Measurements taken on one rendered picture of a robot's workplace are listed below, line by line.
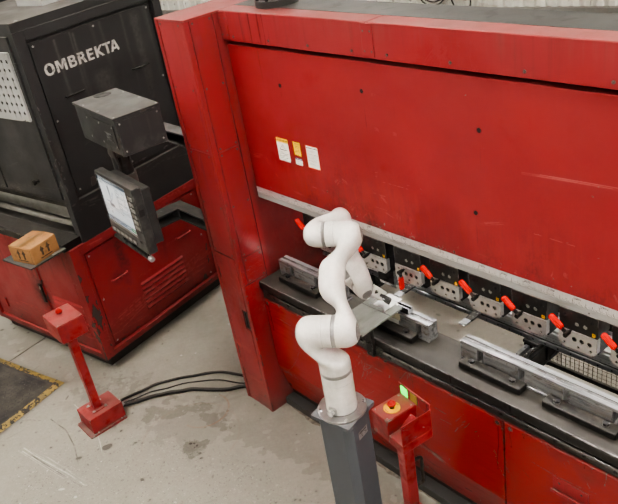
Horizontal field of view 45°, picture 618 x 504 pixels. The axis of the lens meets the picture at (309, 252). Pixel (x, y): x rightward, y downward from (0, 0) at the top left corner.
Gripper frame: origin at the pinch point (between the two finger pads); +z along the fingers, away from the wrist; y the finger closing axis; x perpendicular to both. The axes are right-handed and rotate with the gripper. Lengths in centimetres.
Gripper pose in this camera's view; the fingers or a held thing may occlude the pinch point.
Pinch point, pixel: (383, 298)
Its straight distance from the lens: 342.1
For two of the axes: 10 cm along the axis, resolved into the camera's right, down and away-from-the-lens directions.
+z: 5.9, 3.9, 7.1
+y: -6.6, -2.7, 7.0
